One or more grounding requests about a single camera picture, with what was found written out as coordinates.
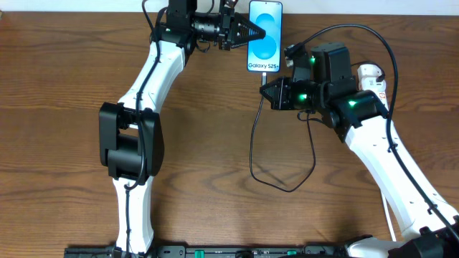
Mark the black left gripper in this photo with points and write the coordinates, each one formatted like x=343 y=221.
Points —
x=228 y=30

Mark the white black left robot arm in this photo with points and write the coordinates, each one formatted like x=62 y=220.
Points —
x=130 y=133

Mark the white USB wall charger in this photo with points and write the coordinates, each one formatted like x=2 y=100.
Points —
x=371 y=77

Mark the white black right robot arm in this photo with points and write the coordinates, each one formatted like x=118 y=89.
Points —
x=355 y=107

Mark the white power strip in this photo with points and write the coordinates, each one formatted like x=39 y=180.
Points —
x=381 y=92

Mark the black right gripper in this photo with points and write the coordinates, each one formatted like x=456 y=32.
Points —
x=287 y=96

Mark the blue Samsung Galaxy smartphone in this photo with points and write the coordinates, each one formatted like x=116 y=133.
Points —
x=263 y=55

